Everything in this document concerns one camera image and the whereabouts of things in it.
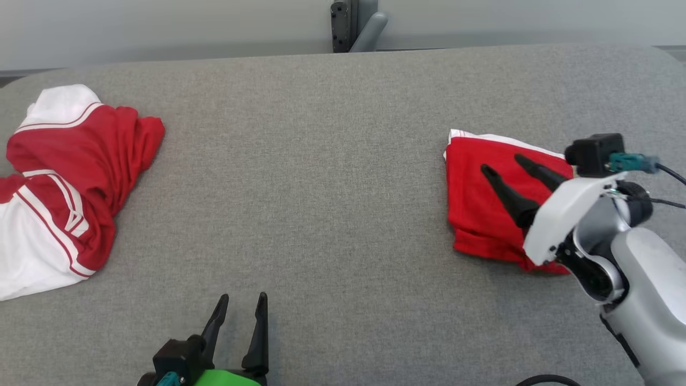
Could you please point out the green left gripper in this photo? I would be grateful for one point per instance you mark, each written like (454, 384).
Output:
(225, 379)

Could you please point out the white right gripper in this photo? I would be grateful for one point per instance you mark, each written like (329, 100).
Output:
(557, 214)

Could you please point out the red white basketball jersey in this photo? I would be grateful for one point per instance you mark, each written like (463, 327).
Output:
(96, 155)

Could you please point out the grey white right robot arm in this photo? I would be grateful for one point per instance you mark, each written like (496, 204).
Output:
(648, 300)

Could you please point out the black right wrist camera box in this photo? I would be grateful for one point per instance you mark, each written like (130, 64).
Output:
(595, 153)

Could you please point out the dark grey hinge bracket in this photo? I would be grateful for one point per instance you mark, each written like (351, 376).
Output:
(340, 27)

